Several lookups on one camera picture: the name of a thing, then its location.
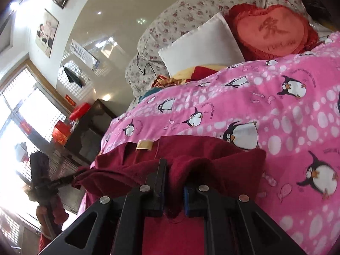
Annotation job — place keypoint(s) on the dark wooden side table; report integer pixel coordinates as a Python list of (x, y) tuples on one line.
[(90, 132)]

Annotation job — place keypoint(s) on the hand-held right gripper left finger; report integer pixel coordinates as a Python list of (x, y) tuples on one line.
[(160, 183)]

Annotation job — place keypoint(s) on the pink penguin print blanket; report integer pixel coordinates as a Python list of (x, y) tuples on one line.
[(279, 111)]

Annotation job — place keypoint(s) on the white pillow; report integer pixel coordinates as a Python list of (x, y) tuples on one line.
[(204, 42)]

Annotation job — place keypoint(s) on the wall poster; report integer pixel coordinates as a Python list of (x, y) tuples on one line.
[(47, 32)]

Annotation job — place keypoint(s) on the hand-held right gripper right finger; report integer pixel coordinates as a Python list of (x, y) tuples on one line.
[(186, 202)]

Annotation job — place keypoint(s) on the dark hanging cloth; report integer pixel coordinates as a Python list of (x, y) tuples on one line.
[(72, 75)]

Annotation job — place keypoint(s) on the wall calendar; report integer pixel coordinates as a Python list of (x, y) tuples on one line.
[(85, 54)]

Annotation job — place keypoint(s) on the yellow and red cloth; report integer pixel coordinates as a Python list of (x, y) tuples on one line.
[(186, 73)]

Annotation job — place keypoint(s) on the red heart-shaped cushion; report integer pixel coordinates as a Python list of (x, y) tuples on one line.
[(268, 32)]

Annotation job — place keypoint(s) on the floral quilt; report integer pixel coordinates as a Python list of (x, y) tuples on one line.
[(191, 8)]

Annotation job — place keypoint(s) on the red boxes on table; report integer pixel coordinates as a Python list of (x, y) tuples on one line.
[(60, 134)]

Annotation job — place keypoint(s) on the flat red box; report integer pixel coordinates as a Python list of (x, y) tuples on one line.
[(79, 110)]

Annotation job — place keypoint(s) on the small red wall sign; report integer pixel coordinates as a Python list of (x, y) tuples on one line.
[(70, 100)]

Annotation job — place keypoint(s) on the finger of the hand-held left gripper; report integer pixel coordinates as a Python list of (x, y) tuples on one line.
[(62, 181)]

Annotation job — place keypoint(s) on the teal cloth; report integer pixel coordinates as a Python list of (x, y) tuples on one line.
[(150, 93)]

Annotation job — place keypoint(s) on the dark red knit sweater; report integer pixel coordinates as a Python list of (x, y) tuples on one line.
[(212, 159)]

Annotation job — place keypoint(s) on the window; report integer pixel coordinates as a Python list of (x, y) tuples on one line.
[(26, 106)]

